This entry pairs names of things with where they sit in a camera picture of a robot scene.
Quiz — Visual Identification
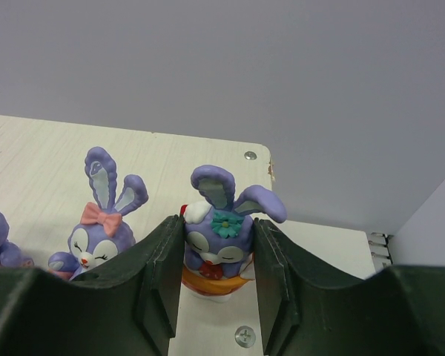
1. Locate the white wooden two-tier shelf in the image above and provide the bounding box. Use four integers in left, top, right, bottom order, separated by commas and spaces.
0, 116, 375, 355

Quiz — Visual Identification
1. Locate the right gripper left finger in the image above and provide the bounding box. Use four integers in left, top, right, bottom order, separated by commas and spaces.
0, 215, 184, 355

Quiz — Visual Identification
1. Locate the purple bunny red base toy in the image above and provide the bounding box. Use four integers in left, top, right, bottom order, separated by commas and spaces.
180, 165, 287, 303

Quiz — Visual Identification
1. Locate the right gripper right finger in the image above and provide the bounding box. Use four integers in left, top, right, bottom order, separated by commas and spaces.
253, 220, 445, 355

